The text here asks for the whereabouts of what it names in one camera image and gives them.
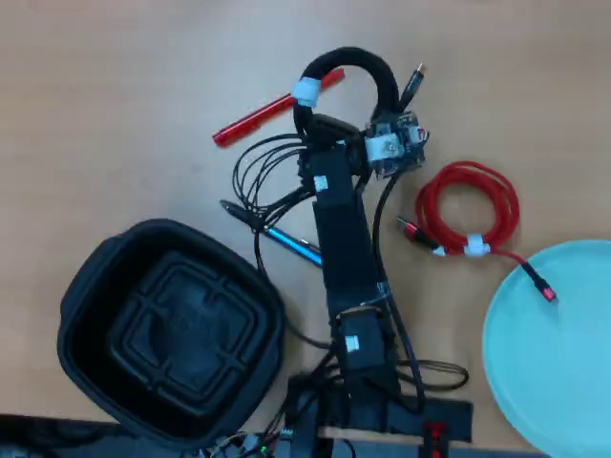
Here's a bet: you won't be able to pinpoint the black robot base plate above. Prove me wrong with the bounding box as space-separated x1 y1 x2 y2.
285 374 474 445

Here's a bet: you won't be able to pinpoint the red pen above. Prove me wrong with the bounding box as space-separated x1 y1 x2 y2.
213 68 346 149

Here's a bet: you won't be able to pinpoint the thick black camera cable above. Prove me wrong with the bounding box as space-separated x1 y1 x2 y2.
371 174 429 414

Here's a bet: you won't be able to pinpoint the thin black servo wires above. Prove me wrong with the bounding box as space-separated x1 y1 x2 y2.
231 133 333 349

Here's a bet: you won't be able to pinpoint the dark black bag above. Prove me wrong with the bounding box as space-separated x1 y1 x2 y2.
0 413 211 458

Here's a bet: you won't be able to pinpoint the red braided charging cable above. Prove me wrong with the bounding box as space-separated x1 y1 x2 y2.
395 160 559 304

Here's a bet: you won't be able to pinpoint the black plastic bowl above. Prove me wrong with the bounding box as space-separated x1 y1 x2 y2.
56 218 287 452

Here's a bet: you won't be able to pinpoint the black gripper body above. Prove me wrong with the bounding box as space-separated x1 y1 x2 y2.
307 113 369 177

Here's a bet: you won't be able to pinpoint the black box red display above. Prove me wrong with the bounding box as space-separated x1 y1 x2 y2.
419 419 451 458

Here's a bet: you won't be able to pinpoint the blue and black pen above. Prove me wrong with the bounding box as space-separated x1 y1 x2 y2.
220 198 326 268

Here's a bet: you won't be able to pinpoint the black braided charging cable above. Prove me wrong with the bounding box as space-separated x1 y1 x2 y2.
291 46 428 144

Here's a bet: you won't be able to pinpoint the bare wrist camera board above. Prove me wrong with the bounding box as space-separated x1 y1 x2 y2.
365 112 431 181

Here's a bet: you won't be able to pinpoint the controller board with LEDs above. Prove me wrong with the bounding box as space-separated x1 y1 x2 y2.
209 428 287 458

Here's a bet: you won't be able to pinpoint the light blue plate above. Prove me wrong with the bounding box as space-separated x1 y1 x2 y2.
481 239 611 458

